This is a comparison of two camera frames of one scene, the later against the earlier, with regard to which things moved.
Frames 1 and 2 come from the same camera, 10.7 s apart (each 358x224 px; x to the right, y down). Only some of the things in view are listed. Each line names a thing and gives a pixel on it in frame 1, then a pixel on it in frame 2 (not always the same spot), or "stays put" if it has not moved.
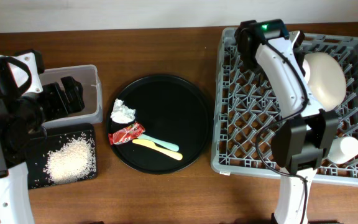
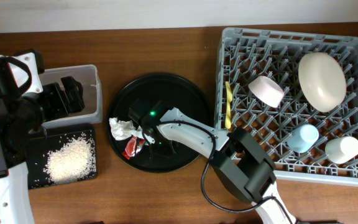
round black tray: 170,109 stays put
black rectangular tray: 62,153 stays put
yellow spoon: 151,145 → 229,97
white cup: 342,149 stays put
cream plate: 325,78 stays put
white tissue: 121,114 → 122,130
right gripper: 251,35 → 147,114
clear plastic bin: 89,76 stays put
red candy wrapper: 123,134 → 133,146
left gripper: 59,109 stays put
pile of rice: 74,161 stays put
